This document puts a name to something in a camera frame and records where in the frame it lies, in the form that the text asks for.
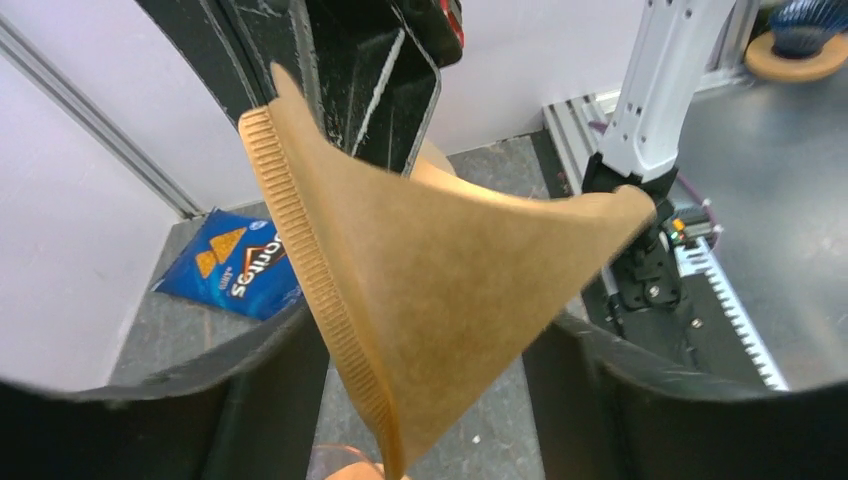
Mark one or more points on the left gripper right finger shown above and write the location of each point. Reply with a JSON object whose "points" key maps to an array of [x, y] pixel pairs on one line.
{"points": [[605, 408]]}

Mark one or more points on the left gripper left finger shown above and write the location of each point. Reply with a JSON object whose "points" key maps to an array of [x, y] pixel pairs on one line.
{"points": [[246, 409]]}

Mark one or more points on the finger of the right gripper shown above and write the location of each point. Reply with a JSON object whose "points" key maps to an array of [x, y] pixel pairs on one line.
{"points": [[231, 45], [379, 66]]}

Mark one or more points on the clear glass dripper cone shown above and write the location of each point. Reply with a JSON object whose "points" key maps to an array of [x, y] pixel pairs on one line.
{"points": [[342, 462]]}

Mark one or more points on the brown paper coffee filter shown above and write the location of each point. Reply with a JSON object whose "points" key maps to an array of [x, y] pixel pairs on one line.
{"points": [[424, 288]]}

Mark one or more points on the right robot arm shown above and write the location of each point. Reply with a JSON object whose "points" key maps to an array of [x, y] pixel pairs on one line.
{"points": [[649, 132]]}

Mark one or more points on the blue Doritos chip bag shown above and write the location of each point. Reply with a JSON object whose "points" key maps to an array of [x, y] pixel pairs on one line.
{"points": [[236, 263]]}

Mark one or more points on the aluminium rail frame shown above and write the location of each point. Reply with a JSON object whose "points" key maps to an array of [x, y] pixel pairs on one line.
{"points": [[769, 160]]}

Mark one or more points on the blue dripper on wooden ring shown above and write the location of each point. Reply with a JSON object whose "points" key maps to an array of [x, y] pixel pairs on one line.
{"points": [[806, 42]]}

